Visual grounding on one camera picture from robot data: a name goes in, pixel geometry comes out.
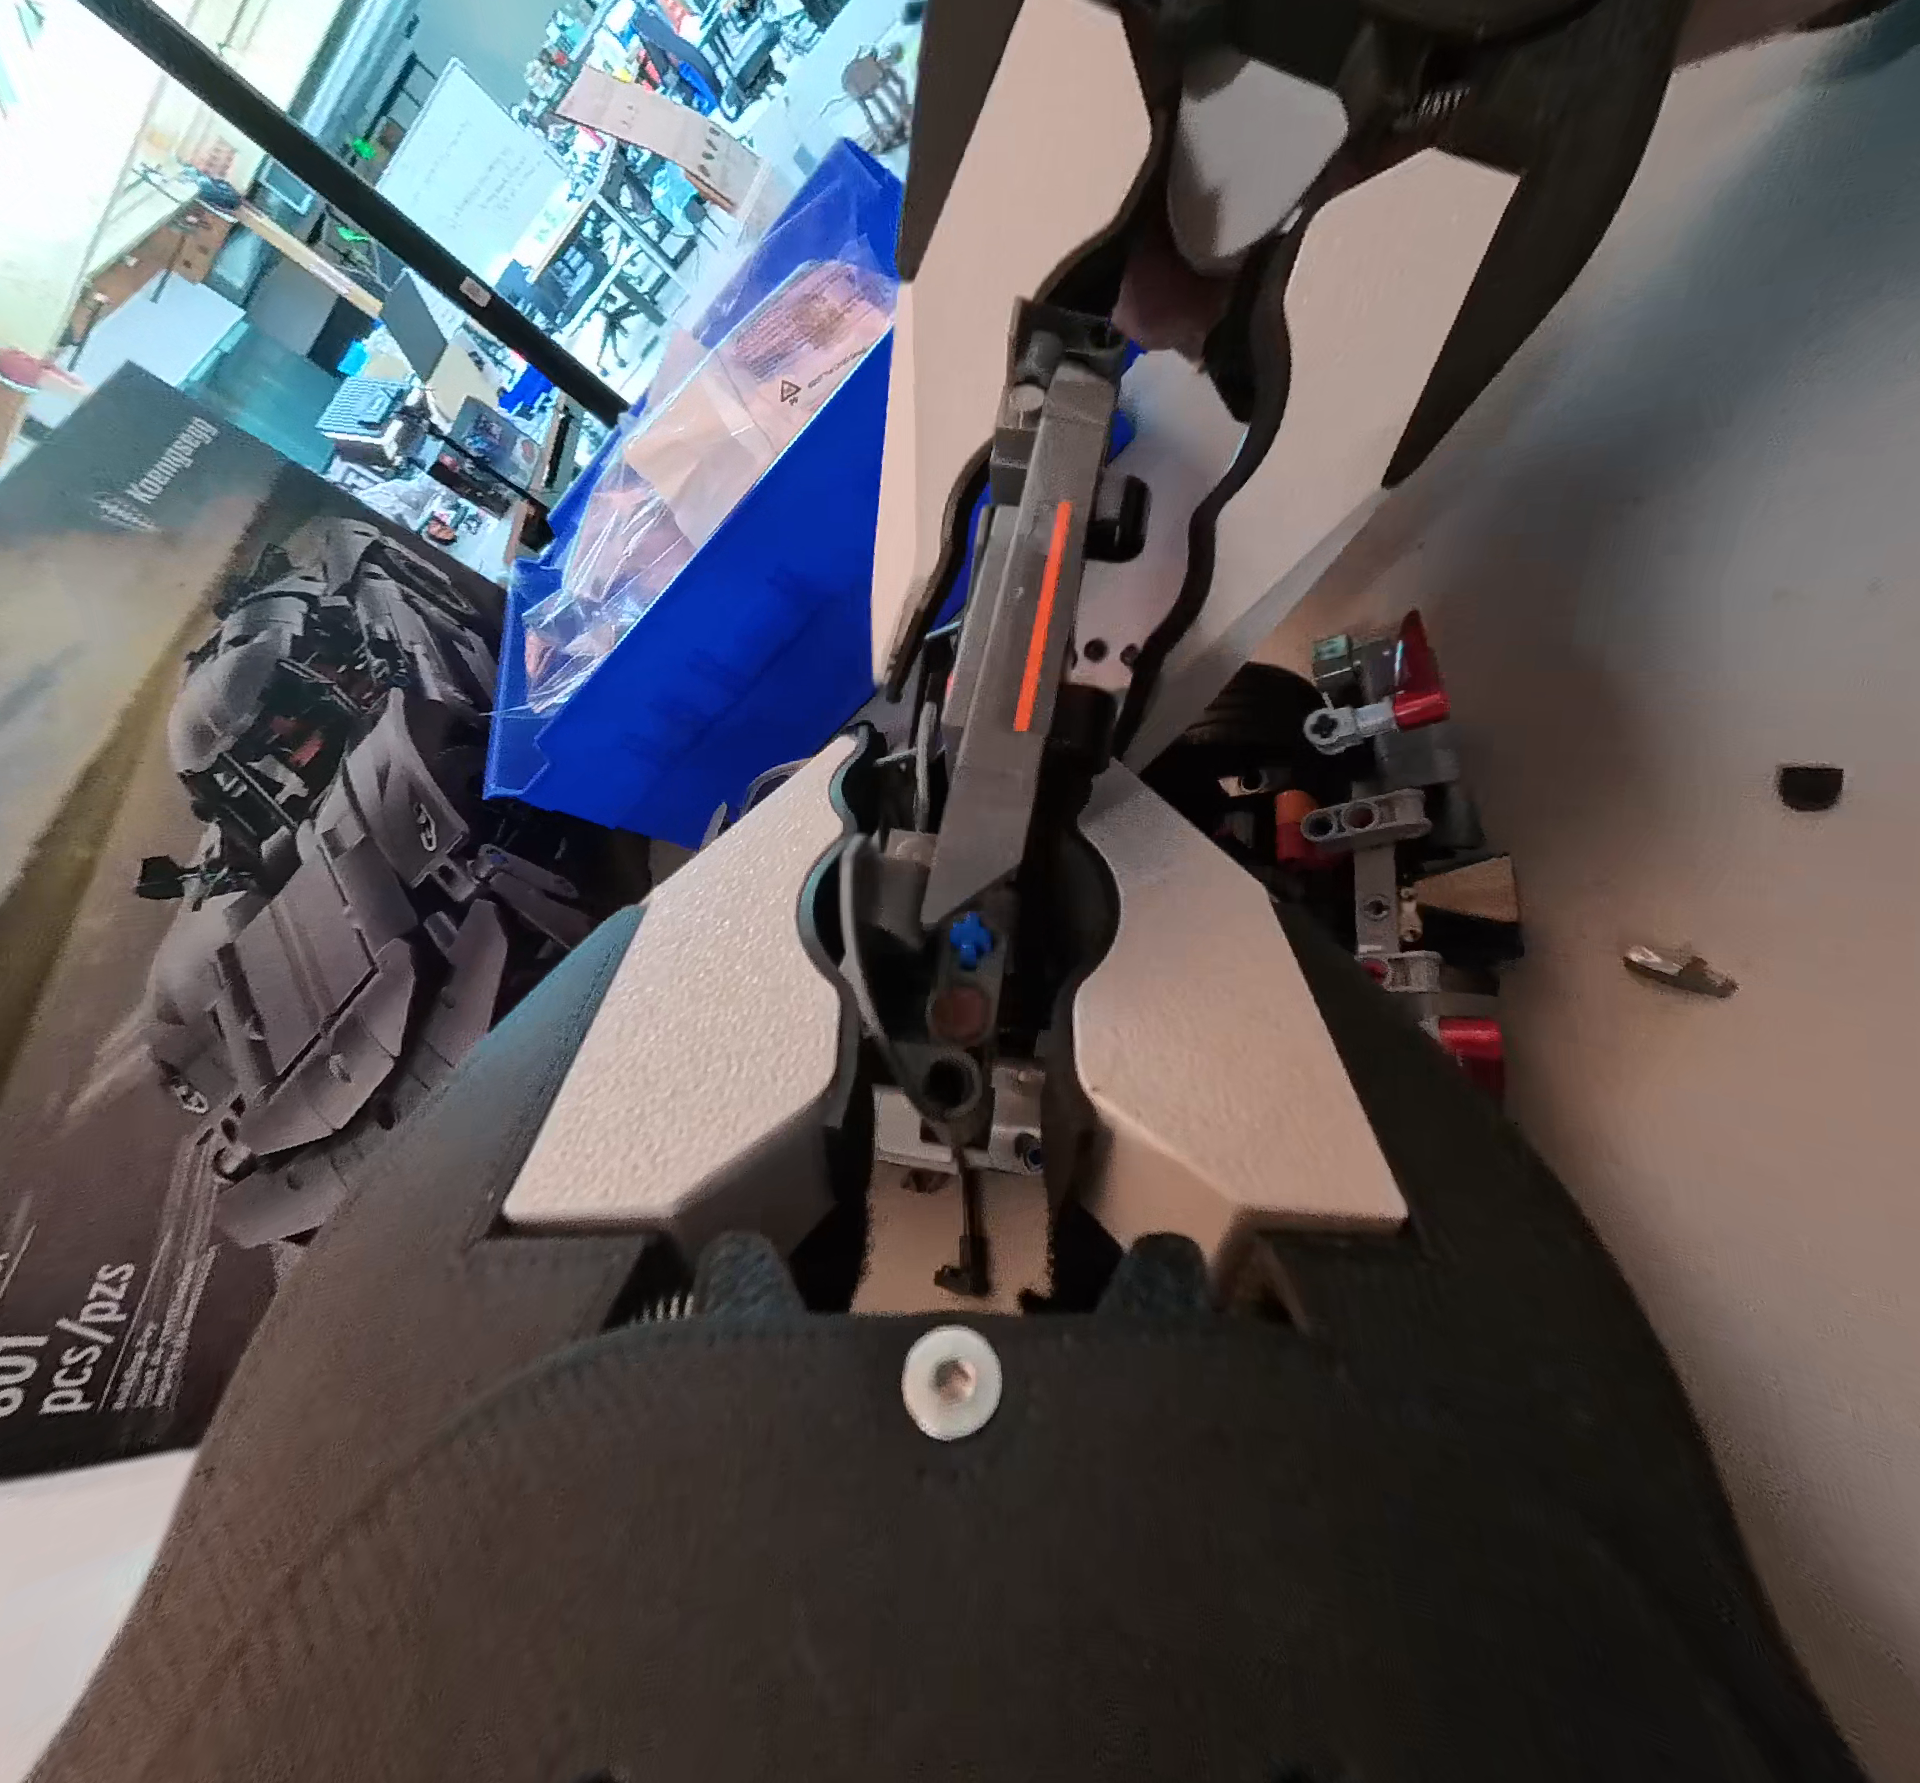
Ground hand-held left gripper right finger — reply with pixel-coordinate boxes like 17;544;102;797
1047;755;1415;1243

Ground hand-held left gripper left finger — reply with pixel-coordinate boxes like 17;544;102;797
501;729;906;1237

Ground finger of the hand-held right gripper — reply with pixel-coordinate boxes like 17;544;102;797
870;0;1155;692
1117;145;1532;764

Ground grey toy brick car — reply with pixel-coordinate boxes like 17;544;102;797
839;303;1523;1296

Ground clear plastic bags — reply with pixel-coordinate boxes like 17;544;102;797
517;223;901;705

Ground blue plastic bin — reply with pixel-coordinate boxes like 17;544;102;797
482;140;992;855

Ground cardboard toy car box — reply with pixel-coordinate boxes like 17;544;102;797
0;365;647;1485

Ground whiteboard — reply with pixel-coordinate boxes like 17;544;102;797
376;56;579;269

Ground black metal bar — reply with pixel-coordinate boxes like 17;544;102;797
0;0;633;426

